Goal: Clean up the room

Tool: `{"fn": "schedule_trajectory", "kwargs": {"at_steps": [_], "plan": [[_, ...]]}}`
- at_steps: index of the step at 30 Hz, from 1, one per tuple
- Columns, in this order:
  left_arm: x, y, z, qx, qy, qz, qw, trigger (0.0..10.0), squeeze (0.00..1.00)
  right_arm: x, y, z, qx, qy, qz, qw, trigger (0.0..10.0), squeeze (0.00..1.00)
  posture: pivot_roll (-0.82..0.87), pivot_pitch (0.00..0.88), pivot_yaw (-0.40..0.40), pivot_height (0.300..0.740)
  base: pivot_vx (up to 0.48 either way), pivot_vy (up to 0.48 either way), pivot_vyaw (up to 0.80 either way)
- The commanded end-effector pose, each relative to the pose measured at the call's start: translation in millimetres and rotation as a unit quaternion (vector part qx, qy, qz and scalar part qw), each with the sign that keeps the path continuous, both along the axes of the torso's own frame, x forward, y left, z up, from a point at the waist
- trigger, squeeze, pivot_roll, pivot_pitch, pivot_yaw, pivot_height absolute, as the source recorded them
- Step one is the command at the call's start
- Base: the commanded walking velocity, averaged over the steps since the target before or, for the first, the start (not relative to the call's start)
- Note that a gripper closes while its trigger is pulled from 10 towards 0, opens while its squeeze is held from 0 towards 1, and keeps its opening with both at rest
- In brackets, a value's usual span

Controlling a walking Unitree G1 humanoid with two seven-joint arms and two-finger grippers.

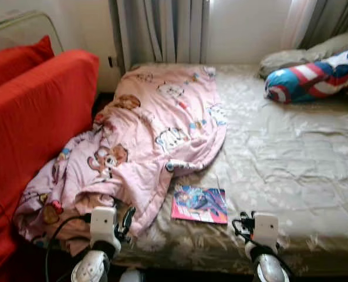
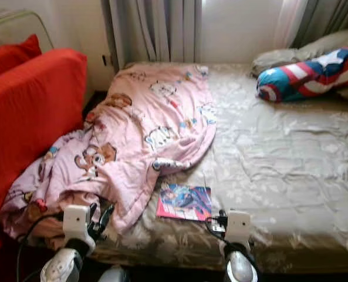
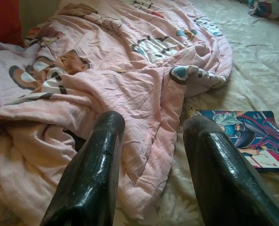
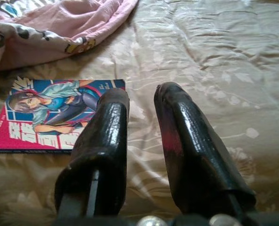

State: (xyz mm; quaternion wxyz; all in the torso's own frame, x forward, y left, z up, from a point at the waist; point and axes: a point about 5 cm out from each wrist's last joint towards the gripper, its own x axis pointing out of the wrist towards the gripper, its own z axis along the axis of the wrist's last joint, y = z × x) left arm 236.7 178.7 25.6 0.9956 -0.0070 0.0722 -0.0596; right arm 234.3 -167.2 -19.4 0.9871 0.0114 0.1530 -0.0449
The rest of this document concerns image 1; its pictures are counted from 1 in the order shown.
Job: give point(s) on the grey curtain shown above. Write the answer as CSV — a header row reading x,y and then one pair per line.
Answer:
x,y
156,29
338,20

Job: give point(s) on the small grey floral pillow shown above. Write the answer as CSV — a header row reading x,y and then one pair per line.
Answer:
x,y
282,60

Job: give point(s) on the red sofa cushion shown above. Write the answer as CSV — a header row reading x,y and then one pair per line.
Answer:
x,y
15,64

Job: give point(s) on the pink and blue comic book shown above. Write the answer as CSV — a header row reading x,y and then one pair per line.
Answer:
x,y
200,204

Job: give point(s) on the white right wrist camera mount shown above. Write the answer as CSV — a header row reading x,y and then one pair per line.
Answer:
x,y
266,229

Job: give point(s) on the red sofa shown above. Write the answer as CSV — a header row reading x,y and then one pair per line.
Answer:
x,y
39,129

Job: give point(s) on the bed with grey floral sheet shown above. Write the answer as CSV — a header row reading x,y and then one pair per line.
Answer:
x,y
291,153

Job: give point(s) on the pink cartoon print blanket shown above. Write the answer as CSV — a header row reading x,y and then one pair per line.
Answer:
x,y
156,117

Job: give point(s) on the red white blue bolster pillow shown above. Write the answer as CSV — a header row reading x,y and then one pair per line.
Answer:
x,y
303,82

